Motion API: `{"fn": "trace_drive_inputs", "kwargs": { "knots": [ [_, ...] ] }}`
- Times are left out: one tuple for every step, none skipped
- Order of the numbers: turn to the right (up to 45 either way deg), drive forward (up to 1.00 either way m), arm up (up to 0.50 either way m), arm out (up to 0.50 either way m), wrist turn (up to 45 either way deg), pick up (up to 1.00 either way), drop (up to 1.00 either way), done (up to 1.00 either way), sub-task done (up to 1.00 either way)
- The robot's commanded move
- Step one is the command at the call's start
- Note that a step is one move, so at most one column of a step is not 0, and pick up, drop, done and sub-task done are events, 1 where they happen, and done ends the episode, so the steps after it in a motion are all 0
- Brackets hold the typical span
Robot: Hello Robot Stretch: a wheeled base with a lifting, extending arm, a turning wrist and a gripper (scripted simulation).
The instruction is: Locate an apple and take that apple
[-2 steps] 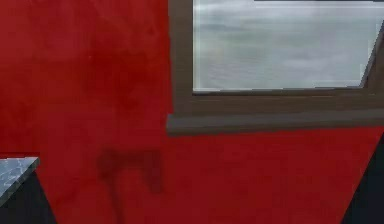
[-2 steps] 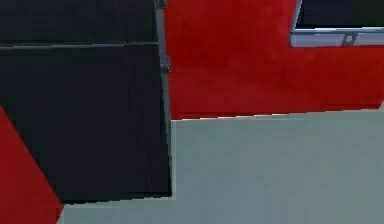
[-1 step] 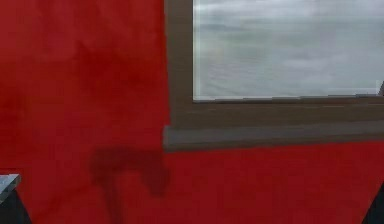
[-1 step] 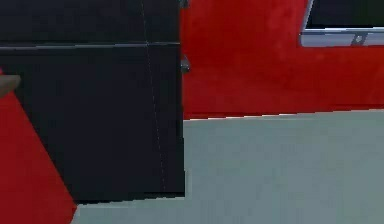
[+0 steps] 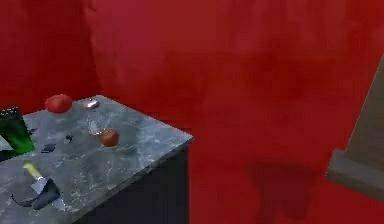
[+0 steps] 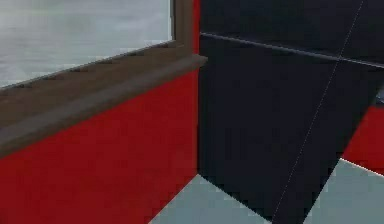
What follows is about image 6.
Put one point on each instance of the brown framed window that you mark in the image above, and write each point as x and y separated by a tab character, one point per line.
83	40

